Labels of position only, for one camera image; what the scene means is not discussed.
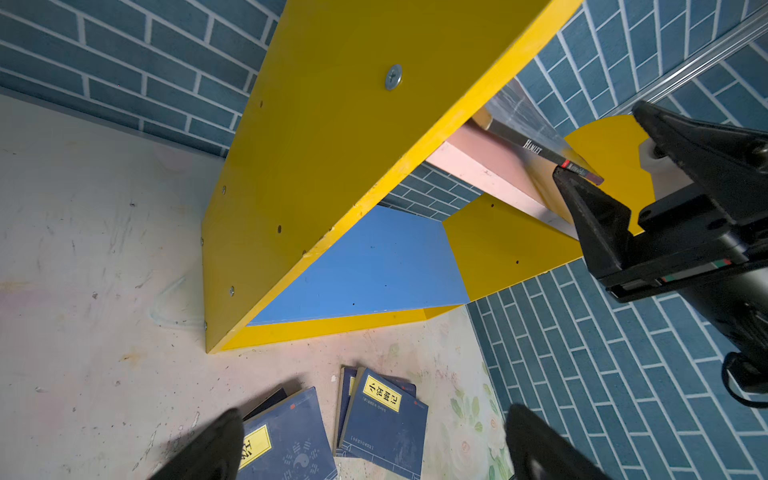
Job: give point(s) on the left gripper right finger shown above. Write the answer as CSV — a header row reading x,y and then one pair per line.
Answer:
x,y
539,452

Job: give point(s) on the right aluminium corner post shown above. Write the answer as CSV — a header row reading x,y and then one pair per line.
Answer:
x,y
735,39

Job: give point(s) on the navy book bottom left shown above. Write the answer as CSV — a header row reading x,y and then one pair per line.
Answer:
x,y
288,440

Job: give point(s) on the yellow pink blue bookshelf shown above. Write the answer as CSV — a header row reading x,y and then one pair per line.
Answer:
x,y
352,97

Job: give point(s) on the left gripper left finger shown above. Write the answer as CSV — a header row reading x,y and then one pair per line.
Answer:
x,y
214,454

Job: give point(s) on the navy book paw print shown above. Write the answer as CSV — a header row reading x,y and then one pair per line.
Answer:
x,y
381,420

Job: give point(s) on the pink red cover book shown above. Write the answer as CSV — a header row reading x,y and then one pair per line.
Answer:
x,y
512,116

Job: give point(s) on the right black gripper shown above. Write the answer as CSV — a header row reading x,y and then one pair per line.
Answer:
x,y
686,241

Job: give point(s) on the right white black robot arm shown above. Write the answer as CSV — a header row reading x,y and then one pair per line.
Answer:
x,y
735,312

